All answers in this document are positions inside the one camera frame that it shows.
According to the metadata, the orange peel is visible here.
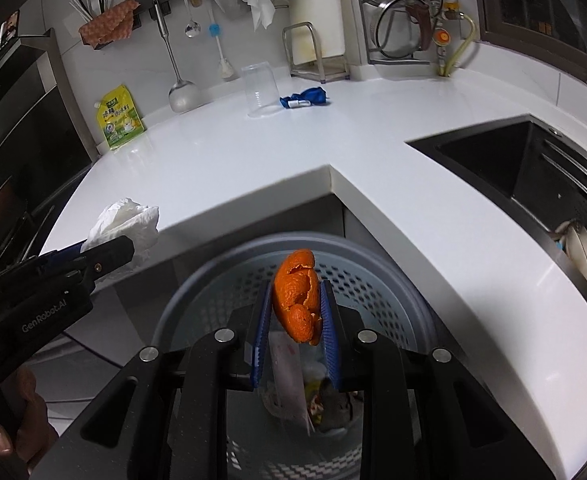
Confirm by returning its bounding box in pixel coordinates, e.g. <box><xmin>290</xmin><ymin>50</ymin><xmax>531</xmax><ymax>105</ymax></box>
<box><xmin>272</xmin><ymin>248</ymin><xmax>323</xmax><ymax>346</ymax></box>

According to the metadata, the white tissue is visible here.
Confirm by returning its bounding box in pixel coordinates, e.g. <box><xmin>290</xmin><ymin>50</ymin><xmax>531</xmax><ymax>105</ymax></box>
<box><xmin>80</xmin><ymin>198</ymin><xmax>160</xmax><ymax>280</ymax></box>

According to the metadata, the pink paper leaflet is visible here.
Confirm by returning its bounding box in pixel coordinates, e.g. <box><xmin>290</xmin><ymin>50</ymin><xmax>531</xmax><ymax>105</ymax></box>
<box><xmin>268</xmin><ymin>330</ymin><xmax>313</xmax><ymax>434</ymax></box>

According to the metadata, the clear glass cup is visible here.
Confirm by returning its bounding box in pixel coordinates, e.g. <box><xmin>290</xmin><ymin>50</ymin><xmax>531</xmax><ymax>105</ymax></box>
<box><xmin>241</xmin><ymin>62</ymin><xmax>282</xmax><ymax>118</ymax></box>

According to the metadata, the blue lanyard with clip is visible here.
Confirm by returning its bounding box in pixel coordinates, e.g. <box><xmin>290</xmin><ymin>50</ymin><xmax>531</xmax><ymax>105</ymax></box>
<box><xmin>278</xmin><ymin>86</ymin><xmax>331</xmax><ymax>110</ymax></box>

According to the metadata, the clear plastic bag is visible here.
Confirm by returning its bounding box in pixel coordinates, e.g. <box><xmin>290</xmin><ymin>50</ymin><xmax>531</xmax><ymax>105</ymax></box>
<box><xmin>260</xmin><ymin>380</ymin><xmax>291</xmax><ymax>420</ymax></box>

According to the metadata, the dark grey cloth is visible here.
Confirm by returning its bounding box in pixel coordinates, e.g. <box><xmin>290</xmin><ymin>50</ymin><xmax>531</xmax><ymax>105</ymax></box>
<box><xmin>316</xmin><ymin>377</ymin><xmax>364</xmax><ymax>432</ymax></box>

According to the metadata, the grey perforated trash basket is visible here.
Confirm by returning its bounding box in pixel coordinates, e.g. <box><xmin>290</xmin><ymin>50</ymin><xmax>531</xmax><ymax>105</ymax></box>
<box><xmin>153</xmin><ymin>232</ymin><xmax>438</xmax><ymax>479</ymax></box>

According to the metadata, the black kitchen sink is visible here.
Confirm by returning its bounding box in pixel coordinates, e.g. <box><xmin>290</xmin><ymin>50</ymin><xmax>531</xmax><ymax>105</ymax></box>
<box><xmin>408</xmin><ymin>115</ymin><xmax>587</xmax><ymax>300</ymax></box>

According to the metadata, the left hand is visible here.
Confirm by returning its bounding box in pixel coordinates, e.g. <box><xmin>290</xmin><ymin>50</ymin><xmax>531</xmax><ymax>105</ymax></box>
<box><xmin>0</xmin><ymin>366</ymin><xmax>59</xmax><ymax>479</ymax></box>

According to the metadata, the yellow green seasoning pouch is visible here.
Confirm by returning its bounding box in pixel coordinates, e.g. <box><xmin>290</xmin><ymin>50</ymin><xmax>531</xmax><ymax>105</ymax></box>
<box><xmin>95</xmin><ymin>84</ymin><xmax>146</xmax><ymax>150</ymax></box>

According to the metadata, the steel spatula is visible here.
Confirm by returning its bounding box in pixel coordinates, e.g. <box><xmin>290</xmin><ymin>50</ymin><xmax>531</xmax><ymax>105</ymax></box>
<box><xmin>153</xmin><ymin>0</ymin><xmax>203</xmax><ymax>114</ymax></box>

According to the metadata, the orange checkered rag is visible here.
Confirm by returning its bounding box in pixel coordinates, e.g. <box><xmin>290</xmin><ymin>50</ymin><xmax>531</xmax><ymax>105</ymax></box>
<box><xmin>78</xmin><ymin>0</ymin><xmax>139</xmax><ymax>50</ymax></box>

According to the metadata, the blue white bottle brush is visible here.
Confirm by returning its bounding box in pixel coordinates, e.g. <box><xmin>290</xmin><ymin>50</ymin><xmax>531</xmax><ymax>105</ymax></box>
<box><xmin>206</xmin><ymin>0</ymin><xmax>237</xmax><ymax>81</ymax></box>

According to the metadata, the small steel ladle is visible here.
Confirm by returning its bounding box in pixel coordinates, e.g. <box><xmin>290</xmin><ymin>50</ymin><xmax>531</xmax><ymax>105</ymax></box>
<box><xmin>182</xmin><ymin>0</ymin><xmax>201</xmax><ymax>38</ymax></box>

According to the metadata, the steel cutting board rack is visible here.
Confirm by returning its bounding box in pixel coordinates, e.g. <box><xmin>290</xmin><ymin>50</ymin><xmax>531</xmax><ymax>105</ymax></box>
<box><xmin>282</xmin><ymin>21</ymin><xmax>351</xmax><ymax>84</ymax></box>

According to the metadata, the black dish rack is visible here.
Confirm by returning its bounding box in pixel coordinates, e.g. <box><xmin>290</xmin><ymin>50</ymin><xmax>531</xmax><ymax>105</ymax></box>
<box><xmin>359</xmin><ymin>0</ymin><xmax>444</xmax><ymax>62</ymax></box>

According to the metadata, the white cutting board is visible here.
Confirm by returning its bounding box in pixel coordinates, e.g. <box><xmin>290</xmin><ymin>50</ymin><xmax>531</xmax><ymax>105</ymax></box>
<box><xmin>289</xmin><ymin>0</ymin><xmax>345</xmax><ymax>58</ymax></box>

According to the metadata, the yellow gas hose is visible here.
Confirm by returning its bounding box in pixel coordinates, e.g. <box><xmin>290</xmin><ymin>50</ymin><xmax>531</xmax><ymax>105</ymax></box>
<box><xmin>432</xmin><ymin>1</ymin><xmax>477</xmax><ymax>78</ymax></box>

